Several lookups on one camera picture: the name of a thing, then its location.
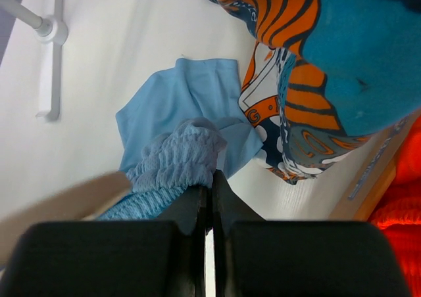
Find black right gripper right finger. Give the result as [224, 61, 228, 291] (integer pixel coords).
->
[212, 171, 410, 296]

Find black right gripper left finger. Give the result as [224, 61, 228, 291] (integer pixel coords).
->
[1, 187, 207, 296]

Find light blue shorts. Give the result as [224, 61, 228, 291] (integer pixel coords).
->
[100, 58, 262, 221]

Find patterned blue orange shorts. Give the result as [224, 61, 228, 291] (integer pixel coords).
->
[209, 0, 420, 185]

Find orange plastic basket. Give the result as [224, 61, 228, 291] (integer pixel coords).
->
[328, 110, 420, 221]

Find white clothes rack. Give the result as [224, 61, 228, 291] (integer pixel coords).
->
[1, 0, 68, 122]

